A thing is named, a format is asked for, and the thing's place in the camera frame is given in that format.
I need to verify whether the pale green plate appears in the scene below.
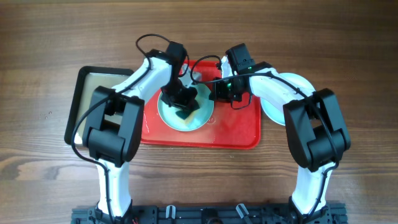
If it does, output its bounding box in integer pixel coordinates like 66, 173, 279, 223
157, 63, 215, 133

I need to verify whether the white round plate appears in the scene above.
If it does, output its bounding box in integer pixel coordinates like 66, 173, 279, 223
255, 73, 315, 126

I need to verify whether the green yellow sponge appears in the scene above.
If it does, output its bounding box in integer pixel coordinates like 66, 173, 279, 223
175, 106, 200, 120

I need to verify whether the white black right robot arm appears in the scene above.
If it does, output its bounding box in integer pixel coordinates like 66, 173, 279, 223
213, 58, 351, 223

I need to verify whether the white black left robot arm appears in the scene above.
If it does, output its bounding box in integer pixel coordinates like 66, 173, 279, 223
79, 43, 199, 223

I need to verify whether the black water tray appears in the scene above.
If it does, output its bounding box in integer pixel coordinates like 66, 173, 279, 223
64, 66, 134, 145

